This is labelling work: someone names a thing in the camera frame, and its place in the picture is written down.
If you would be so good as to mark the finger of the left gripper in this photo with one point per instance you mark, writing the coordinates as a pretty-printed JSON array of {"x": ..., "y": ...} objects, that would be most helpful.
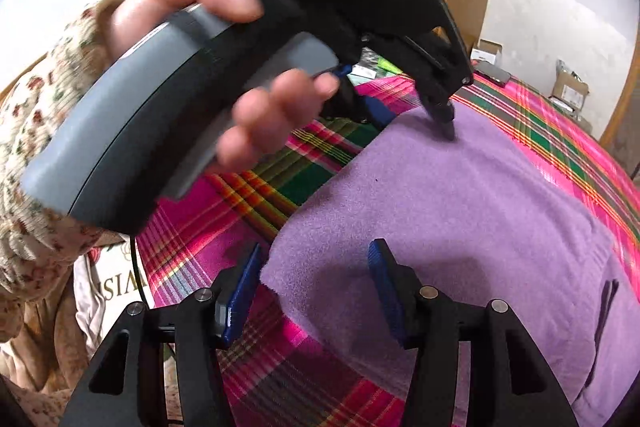
[
  {"x": 348, "y": 103},
  {"x": 441, "y": 112}
]

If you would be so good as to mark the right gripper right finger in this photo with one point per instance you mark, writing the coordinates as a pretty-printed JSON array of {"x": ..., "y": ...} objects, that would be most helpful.
[{"x": 422, "y": 319}]

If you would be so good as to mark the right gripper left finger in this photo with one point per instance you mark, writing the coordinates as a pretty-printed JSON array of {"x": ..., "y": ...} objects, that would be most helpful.
[{"x": 209, "y": 320}]

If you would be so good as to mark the purple fleece garment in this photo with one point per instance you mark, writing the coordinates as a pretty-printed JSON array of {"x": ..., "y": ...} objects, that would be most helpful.
[{"x": 476, "y": 219}]

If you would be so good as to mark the person's left hand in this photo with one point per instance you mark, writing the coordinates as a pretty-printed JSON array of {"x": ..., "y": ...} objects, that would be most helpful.
[{"x": 263, "y": 119}]

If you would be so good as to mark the black smartphone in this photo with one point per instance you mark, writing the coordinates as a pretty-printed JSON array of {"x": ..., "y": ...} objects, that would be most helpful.
[{"x": 492, "y": 73}]

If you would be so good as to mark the white cardboard box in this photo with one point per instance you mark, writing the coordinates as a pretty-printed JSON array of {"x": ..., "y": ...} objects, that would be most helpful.
[{"x": 488, "y": 51}]

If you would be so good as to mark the pink green plaid tablecloth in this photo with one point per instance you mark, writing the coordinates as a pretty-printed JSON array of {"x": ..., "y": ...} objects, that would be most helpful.
[{"x": 276, "y": 374}]

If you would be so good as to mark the brown cardboard box with label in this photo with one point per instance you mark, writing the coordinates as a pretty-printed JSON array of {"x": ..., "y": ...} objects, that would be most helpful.
[{"x": 569, "y": 87}]

